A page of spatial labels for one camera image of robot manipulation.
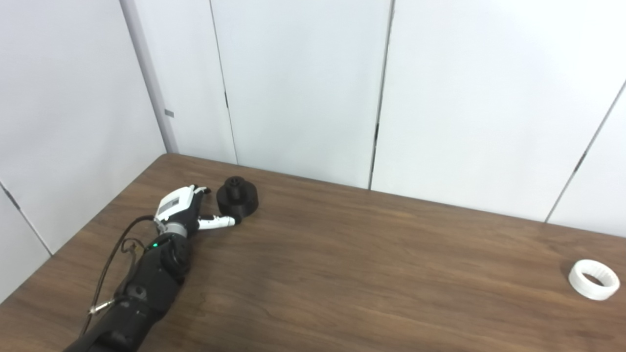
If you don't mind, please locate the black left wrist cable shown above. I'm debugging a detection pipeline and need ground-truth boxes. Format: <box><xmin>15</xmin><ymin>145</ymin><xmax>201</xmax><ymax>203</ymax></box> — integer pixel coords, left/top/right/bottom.
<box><xmin>80</xmin><ymin>215</ymin><xmax>157</xmax><ymax>339</ymax></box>

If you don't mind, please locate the grey wall corner post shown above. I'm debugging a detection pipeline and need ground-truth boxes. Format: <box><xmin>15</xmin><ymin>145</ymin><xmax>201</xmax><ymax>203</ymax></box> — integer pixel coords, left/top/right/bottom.
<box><xmin>120</xmin><ymin>0</ymin><xmax>179</xmax><ymax>155</ymax></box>

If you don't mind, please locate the round black part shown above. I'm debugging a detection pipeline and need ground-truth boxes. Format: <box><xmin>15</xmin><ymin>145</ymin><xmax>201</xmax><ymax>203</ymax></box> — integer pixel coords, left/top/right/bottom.
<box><xmin>216</xmin><ymin>176</ymin><xmax>259</xmax><ymax>224</ymax></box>

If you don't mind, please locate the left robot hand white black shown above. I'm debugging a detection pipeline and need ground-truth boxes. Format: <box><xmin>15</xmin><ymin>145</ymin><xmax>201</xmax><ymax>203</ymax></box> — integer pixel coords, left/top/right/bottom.
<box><xmin>154</xmin><ymin>185</ymin><xmax>241</xmax><ymax>239</ymax></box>

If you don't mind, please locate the white toothed ring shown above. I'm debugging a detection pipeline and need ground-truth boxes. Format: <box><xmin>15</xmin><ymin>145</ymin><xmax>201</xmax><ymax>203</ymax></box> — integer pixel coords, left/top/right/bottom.
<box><xmin>568</xmin><ymin>260</ymin><xmax>621</xmax><ymax>301</ymax></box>

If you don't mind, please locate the thin left wrist wire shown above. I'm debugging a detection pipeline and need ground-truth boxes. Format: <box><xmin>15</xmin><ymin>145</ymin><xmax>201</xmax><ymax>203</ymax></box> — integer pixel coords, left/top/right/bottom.
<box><xmin>121</xmin><ymin>238</ymin><xmax>148</xmax><ymax>256</ymax></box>

